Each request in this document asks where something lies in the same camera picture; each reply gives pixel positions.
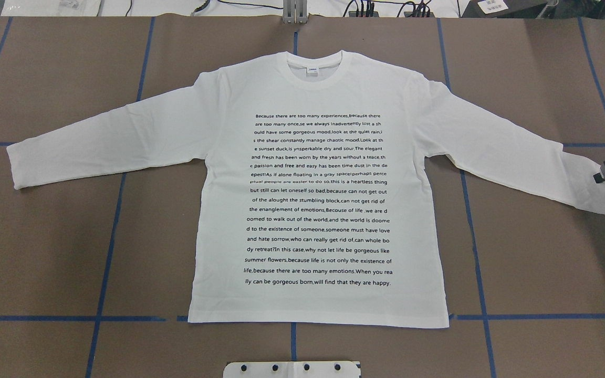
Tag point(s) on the white long-sleeve printed shirt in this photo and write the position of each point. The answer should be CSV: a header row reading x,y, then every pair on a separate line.
x,y
316,205

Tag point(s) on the aluminium frame post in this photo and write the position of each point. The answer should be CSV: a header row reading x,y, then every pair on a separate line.
x,y
295,11

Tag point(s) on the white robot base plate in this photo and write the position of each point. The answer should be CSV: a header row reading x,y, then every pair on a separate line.
x,y
293,369

